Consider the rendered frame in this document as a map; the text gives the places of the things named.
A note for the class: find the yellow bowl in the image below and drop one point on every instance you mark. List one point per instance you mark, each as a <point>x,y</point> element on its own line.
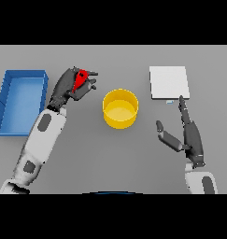
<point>120,109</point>

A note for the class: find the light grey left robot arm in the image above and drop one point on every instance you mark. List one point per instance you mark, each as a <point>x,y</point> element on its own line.
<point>37,146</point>

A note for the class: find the red beaker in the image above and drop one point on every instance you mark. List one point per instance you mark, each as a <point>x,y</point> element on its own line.
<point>79,79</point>

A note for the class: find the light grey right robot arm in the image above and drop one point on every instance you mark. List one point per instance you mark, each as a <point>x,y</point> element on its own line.
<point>199,183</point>

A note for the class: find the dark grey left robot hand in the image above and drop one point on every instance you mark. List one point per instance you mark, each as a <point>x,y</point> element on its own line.
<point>62,85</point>

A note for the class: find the blue tray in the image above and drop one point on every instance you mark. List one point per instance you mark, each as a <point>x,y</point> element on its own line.
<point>21,102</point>

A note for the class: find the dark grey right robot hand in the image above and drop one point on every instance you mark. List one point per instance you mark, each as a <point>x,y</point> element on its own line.
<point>192,137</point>

